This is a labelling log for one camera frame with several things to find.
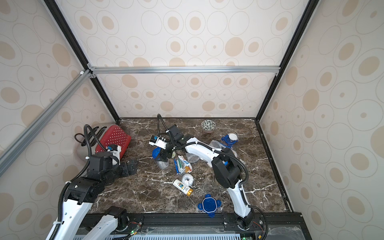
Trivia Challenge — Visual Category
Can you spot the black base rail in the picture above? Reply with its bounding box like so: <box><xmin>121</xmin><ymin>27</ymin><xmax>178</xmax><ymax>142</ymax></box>
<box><xmin>105</xmin><ymin>213</ymin><xmax>311</xmax><ymax>240</ymax></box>

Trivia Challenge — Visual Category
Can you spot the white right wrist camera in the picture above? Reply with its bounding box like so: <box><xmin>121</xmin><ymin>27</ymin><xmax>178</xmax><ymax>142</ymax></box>
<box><xmin>149</xmin><ymin>135</ymin><xmax>167</xmax><ymax>150</ymax></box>

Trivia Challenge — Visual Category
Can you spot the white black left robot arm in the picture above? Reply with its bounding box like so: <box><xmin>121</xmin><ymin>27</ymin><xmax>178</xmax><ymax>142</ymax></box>
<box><xmin>47</xmin><ymin>125</ymin><xmax>138</xmax><ymax>240</ymax></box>

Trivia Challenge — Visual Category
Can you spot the silver aluminium left rail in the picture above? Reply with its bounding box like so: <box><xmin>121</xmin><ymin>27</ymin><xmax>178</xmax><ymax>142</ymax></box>
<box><xmin>1</xmin><ymin>70</ymin><xmax>91</xmax><ymax>175</ymax></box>

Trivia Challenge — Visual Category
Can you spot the silver aluminium crossbar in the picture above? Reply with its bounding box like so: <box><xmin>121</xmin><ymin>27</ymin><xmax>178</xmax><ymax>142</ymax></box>
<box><xmin>91</xmin><ymin>66</ymin><xmax>280</xmax><ymax>74</ymax></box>

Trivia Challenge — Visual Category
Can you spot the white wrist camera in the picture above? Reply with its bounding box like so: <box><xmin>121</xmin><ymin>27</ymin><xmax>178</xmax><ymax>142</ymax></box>
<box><xmin>107</xmin><ymin>144</ymin><xmax>122</xmax><ymax>166</ymax></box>
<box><xmin>149</xmin><ymin>135</ymin><xmax>167</xmax><ymax>150</ymax></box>

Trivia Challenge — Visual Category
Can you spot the white shampoo tube gold cap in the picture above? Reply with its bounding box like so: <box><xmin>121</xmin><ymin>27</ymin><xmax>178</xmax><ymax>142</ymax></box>
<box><xmin>173</xmin><ymin>180</ymin><xmax>193</xmax><ymax>197</ymax></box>

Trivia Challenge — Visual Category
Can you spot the red polka dot toaster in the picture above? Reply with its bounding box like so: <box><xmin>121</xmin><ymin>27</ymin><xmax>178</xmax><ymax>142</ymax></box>
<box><xmin>74</xmin><ymin>123</ymin><xmax>132</xmax><ymax>160</ymax></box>

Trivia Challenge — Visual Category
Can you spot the clear comb disc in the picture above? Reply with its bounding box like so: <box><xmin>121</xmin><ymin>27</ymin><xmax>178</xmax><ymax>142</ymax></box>
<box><xmin>182</xmin><ymin>174</ymin><xmax>194</xmax><ymax>187</ymax></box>

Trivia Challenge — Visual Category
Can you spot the round white soap disc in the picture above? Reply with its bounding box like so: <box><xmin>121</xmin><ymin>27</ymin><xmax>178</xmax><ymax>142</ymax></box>
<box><xmin>228</xmin><ymin>133</ymin><xmax>238</xmax><ymax>142</ymax></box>

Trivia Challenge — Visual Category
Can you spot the red white toothpaste packet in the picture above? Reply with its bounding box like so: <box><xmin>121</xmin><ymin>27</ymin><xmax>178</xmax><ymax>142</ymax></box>
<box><xmin>174</xmin><ymin>156</ymin><xmax>192</xmax><ymax>175</ymax></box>

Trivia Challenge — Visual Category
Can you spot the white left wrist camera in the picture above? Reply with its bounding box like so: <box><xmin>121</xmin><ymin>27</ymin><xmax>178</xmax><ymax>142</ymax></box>
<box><xmin>107</xmin><ymin>144</ymin><xmax>122</xmax><ymax>166</ymax></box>

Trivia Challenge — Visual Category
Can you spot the white tube orange cap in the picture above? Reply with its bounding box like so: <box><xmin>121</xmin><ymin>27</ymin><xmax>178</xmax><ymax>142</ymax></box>
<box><xmin>232</xmin><ymin>150</ymin><xmax>238</xmax><ymax>158</ymax></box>

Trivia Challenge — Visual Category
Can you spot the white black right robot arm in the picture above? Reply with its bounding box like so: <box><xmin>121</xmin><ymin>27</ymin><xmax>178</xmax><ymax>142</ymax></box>
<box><xmin>150</xmin><ymin>114</ymin><xmax>269</xmax><ymax>240</ymax></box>

